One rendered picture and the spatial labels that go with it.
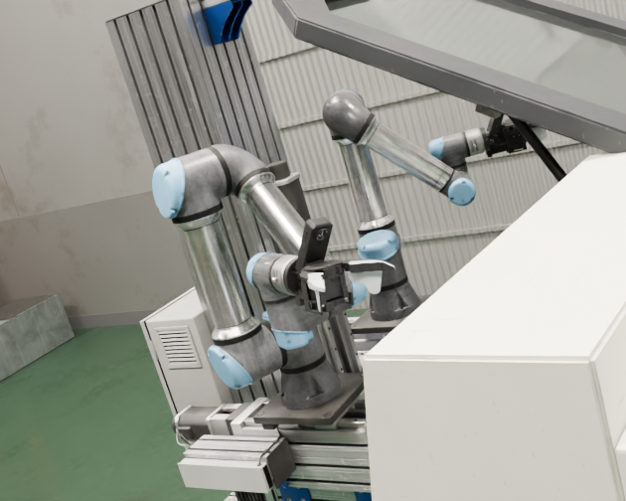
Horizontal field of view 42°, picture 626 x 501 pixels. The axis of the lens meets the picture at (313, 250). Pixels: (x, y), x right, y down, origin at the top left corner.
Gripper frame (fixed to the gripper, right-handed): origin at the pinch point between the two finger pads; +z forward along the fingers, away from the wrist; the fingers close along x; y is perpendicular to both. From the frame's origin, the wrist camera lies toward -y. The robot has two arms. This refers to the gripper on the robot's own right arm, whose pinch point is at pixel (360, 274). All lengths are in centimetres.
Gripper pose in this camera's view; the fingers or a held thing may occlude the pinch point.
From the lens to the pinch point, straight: 135.0
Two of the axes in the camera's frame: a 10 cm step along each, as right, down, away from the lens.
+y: 1.6, 9.7, 1.7
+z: 5.3, 0.6, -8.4
